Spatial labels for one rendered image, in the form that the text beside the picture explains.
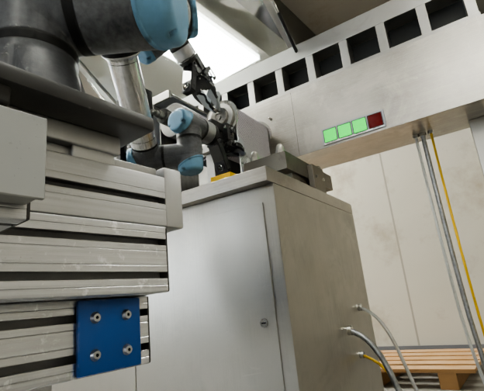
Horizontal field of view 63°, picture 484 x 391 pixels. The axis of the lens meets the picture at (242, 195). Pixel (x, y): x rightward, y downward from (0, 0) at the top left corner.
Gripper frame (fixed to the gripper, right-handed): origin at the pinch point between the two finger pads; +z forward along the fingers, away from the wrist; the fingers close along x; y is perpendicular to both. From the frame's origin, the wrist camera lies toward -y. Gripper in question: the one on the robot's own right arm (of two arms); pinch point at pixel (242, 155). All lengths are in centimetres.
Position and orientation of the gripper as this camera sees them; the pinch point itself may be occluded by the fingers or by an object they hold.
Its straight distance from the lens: 145.2
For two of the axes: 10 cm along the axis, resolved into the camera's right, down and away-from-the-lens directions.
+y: -1.0, -9.6, 2.6
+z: 5.5, 1.7, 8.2
